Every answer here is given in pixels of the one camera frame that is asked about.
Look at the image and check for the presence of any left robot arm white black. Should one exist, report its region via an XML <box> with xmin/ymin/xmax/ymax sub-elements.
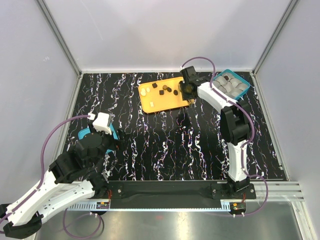
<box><xmin>0</xmin><ymin>129</ymin><xmax>129</xmax><ymax>239</ymax></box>

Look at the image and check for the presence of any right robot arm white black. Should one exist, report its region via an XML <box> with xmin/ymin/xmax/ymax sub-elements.
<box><xmin>179</xmin><ymin>66</ymin><xmax>254</xmax><ymax>199</ymax></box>

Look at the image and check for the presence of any teal chocolate box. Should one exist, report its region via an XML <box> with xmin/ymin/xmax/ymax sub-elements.
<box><xmin>213</xmin><ymin>69</ymin><xmax>251</xmax><ymax>100</ymax></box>

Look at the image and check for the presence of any teal box lid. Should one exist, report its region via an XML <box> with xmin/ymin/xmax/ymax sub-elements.
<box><xmin>78</xmin><ymin>123</ymin><xmax>119</xmax><ymax>140</ymax></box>

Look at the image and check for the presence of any orange plastic tray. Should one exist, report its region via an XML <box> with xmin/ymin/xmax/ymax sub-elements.
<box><xmin>138</xmin><ymin>76</ymin><xmax>195</xmax><ymax>114</ymax></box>

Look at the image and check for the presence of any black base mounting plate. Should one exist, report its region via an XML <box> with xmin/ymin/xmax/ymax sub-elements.
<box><xmin>108</xmin><ymin>180</ymin><xmax>257</xmax><ymax>211</ymax></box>

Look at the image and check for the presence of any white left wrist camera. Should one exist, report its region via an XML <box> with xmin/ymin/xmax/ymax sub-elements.
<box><xmin>92</xmin><ymin>112</ymin><xmax>112</xmax><ymax>135</ymax></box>

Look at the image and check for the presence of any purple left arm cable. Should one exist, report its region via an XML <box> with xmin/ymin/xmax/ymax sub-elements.
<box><xmin>0</xmin><ymin>113</ymin><xmax>96</xmax><ymax>226</ymax></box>

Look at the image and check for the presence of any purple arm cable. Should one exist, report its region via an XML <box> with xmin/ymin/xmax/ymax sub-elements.
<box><xmin>0</xmin><ymin>113</ymin><xmax>96</xmax><ymax>226</ymax></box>
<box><xmin>180</xmin><ymin>56</ymin><xmax>270</xmax><ymax>181</ymax></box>

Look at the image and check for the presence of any purple floor cable left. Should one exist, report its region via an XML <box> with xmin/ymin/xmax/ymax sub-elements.
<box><xmin>61</xmin><ymin>207</ymin><xmax>105</xmax><ymax>238</ymax></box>

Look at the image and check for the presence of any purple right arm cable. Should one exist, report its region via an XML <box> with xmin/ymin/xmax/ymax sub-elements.
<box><xmin>180</xmin><ymin>56</ymin><xmax>270</xmax><ymax>181</ymax></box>

